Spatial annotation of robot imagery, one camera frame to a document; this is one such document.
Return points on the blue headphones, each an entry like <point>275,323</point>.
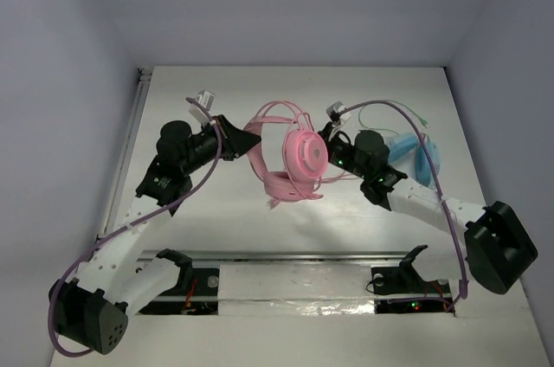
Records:
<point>427,162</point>

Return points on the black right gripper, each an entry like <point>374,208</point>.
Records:
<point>330,140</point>

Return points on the aluminium rail frame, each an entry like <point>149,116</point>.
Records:
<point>230,216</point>

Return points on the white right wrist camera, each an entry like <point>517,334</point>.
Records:
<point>334,113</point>

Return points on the pink headphones with cable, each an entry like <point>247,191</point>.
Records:
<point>304,155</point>

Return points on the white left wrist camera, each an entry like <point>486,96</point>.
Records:
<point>204,99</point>

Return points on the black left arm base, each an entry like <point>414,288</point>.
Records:
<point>194,293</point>

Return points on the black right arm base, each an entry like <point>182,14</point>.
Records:
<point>400,289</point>

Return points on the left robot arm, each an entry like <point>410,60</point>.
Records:
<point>93,301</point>

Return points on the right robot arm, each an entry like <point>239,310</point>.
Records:
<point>498,250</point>

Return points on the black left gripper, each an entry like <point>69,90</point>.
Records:
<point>228,138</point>

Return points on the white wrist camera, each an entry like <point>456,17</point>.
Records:
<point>204,99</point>
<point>334,113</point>

